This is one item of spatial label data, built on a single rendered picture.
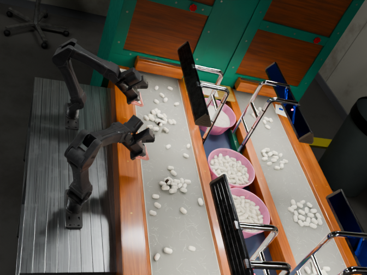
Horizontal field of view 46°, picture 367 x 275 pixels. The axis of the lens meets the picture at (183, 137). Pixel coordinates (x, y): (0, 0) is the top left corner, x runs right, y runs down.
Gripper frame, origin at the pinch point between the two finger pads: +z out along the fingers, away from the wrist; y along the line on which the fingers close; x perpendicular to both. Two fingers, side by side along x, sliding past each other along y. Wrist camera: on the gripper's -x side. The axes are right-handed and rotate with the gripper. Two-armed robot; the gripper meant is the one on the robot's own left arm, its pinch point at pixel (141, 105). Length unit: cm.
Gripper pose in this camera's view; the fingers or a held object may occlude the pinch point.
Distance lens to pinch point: 224.3
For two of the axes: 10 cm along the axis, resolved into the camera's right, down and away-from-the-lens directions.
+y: -1.4, -6.9, 7.1
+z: 5.0, 5.7, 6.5
